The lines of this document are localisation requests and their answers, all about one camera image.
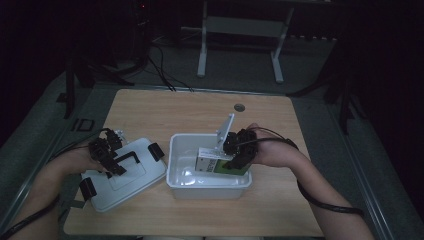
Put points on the person's right hand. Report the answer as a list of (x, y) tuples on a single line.
[(276, 151)]

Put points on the green and white medicine box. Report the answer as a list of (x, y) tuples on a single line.
[(205, 165)]

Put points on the black stand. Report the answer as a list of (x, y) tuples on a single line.
[(71, 86), (345, 106)]

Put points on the white plastic storage box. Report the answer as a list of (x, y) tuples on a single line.
[(186, 183)]

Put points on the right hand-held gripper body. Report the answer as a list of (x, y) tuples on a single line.
[(241, 145)]

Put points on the person's left hand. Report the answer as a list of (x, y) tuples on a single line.
[(78, 160)]

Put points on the white metal stand frame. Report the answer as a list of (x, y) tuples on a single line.
[(243, 26)]

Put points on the grey round table grommet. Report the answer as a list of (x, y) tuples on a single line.
[(239, 107)]

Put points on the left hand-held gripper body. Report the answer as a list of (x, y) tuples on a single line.
[(106, 145)]

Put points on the dark equipment with red light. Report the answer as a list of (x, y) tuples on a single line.
[(142, 30)]

